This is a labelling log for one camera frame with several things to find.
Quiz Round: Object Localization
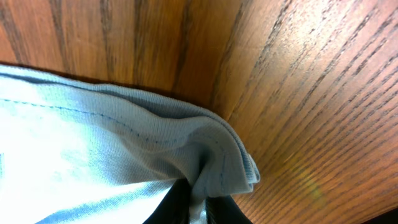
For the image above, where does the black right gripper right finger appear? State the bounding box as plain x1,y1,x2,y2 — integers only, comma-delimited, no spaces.
205,196,252,224

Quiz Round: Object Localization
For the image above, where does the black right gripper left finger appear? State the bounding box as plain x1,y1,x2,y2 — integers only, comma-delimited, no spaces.
144,179,191,224

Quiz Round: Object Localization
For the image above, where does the light blue printed t-shirt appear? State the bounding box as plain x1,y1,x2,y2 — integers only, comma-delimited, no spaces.
1,65,261,223

